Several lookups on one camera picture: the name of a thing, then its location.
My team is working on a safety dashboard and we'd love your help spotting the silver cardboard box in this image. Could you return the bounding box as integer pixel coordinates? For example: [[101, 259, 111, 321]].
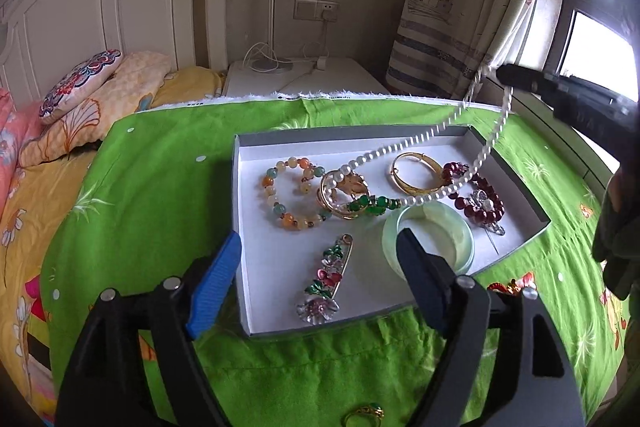
[[231, 123, 552, 339]]

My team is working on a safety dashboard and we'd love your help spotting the pink floral quilt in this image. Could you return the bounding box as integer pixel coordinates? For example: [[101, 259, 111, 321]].
[[0, 88, 43, 218]]

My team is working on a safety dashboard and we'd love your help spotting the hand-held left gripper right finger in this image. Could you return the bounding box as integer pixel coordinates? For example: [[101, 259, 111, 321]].
[[395, 228, 586, 427]]

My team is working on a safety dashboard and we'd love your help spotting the green printed blanket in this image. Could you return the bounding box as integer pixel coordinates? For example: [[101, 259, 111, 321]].
[[37, 94, 631, 427]]

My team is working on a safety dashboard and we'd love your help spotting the person's right forearm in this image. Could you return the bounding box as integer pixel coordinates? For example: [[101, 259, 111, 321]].
[[592, 159, 640, 348]]

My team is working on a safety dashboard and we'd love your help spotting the flower safety pin brooch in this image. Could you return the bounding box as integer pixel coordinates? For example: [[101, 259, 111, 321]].
[[296, 233, 355, 324]]

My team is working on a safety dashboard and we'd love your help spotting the gold ring with green stone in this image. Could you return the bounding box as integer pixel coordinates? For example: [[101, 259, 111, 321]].
[[342, 403, 385, 427]]

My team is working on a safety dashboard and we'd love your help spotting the slim floor lamp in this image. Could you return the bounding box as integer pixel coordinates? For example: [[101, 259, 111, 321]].
[[250, 0, 296, 74]]

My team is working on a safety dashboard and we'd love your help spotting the yellow bed sheet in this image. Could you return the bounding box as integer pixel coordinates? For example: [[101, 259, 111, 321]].
[[0, 67, 226, 427]]

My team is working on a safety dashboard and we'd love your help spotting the wall socket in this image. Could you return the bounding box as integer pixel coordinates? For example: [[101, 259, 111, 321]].
[[294, 0, 338, 22]]

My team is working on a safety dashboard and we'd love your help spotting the dark red bead bracelet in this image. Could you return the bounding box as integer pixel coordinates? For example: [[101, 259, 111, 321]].
[[441, 161, 505, 230]]

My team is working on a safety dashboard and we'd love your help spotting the white headboard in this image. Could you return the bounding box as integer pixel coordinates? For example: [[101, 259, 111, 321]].
[[0, 0, 228, 95]]

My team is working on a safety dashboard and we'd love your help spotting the peach patterned pillow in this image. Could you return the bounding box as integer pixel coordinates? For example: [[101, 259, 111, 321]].
[[19, 51, 173, 168]]

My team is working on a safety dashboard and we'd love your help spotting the printed curtain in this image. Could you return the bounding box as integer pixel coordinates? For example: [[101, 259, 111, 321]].
[[386, 0, 568, 100]]

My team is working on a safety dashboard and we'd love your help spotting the red gold ornament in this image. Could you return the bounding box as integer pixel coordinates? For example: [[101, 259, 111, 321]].
[[487, 273, 540, 300]]

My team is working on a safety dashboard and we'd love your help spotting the silver brooch with pearl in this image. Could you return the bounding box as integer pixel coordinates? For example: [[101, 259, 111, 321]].
[[462, 189, 507, 255]]

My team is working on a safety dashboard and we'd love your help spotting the pale green jade bangle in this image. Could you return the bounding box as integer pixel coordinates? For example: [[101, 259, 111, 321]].
[[382, 201, 475, 280]]

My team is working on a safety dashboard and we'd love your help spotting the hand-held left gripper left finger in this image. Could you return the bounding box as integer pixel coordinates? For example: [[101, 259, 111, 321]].
[[55, 231, 243, 427]]

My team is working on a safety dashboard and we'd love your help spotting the green bead bracelet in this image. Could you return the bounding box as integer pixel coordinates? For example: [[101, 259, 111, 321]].
[[345, 194, 403, 218]]

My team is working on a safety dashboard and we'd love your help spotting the white charging cable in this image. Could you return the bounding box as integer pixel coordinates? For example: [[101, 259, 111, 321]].
[[244, 19, 331, 74]]

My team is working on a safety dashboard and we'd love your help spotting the wide gold bangle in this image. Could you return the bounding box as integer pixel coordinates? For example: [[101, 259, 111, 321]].
[[389, 151, 451, 200]]

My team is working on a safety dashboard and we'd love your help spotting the multicolour bead bracelet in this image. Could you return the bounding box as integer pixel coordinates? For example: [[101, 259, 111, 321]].
[[260, 157, 333, 232]]

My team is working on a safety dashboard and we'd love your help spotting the gold and pearl bangle set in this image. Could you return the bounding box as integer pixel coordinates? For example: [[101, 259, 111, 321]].
[[317, 168, 372, 221]]

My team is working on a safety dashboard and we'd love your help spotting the white pearl necklace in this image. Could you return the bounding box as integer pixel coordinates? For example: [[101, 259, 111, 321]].
[[322, 64, 516, 210]]

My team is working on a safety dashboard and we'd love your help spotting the embroidered pillow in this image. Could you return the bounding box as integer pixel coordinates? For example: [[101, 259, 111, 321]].
[[39, 49, 122, 125]]

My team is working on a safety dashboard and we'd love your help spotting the white nightstand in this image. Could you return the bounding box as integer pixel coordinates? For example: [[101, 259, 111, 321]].
[[222, 58, 391, 98]]

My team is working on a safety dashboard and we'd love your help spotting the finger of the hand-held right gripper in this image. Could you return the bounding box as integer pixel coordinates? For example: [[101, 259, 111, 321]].
[[497, 63, 559, 94]]

